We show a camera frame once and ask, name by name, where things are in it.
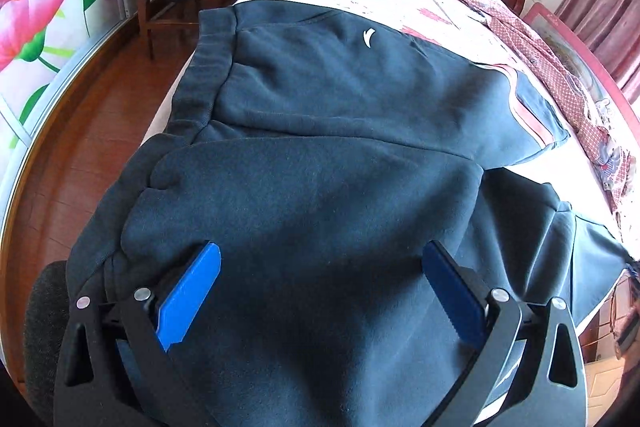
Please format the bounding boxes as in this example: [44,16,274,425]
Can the dark navy sweatpants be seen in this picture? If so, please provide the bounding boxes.
[54,0,630,426]

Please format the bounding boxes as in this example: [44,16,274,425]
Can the red patterned quilt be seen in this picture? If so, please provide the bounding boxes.
[460,0,636,213]

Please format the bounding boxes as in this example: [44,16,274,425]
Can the pink framed board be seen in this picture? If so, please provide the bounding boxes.
[524,2,639,142]

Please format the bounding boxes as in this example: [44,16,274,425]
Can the mauve window curtain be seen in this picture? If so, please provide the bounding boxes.
[556,0,640,104]

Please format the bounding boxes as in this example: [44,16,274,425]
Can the floral wardrobe door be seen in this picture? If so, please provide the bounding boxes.
[0,0,132,228]

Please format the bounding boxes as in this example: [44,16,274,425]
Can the white floral bed sheet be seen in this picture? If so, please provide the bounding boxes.
[139,0,633,425]

